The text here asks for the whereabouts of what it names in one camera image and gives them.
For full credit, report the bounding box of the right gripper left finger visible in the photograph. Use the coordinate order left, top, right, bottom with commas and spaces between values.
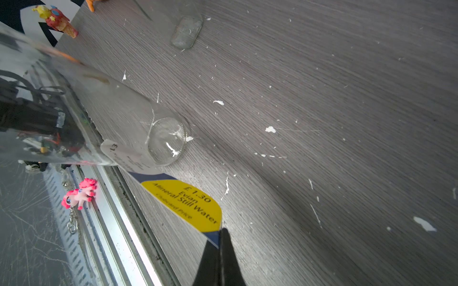
192, 241, 219, 286

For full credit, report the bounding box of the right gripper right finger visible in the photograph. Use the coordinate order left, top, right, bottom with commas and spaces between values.
219, 228, 246, 286

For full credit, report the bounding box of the tall glass bottle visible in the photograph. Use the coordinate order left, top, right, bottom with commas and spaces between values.
1, 25, 188, 166

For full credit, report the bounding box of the glass bottle with cork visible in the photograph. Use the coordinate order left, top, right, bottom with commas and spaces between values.
135, 0, 203, 50

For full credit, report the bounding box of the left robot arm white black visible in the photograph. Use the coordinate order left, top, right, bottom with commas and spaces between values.
1, 70, 87, 158

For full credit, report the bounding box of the pink clip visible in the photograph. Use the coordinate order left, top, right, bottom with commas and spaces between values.
61, 178, 99, 210

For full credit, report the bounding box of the orange shark plush toy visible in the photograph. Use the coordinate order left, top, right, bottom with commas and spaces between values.
85, 0, 104, 13

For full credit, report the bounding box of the small red yellow toy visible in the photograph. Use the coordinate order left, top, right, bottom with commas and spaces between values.
32, 5, 79, 38

